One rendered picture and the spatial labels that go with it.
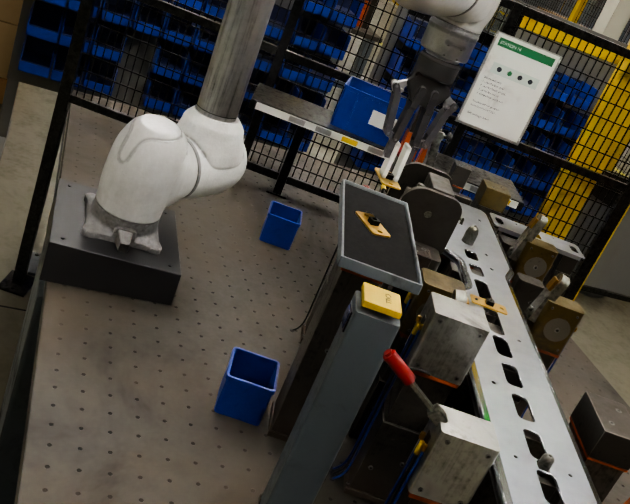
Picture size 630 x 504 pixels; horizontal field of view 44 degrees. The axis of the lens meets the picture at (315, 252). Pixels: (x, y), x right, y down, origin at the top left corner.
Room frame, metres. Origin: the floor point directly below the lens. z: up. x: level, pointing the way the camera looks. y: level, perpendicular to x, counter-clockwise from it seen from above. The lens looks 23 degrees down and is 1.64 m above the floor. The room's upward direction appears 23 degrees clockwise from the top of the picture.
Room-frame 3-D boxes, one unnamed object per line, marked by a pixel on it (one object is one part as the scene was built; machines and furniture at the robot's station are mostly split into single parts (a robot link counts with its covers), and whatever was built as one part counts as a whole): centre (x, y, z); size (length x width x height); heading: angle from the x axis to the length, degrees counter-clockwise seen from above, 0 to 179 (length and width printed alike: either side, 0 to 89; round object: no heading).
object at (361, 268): (1.31, -0.09, 1.16); 0.37 x 0.14 x 0.02; 7
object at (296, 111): (2.45, -0.08, 1.01); 0.90 x 0.22 x 0.03; 97
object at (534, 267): (2.01, -0.56, 0.87); 0.12 x 0.07 x 0.35; 97
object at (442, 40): (1.42, -0.07, 1.49); 0.09 x 0.09 x 0.06
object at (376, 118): (2.44, -0.04, 1.09); 0.30 x 0.17 x 0.13; 90
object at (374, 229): (1.32, -0.08, 1.17); 0.08 x 0.04 x 0.01; 31
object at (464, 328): (1.23, -0.25, 0.90); 0.13 x 0.08 x 0.41; 97
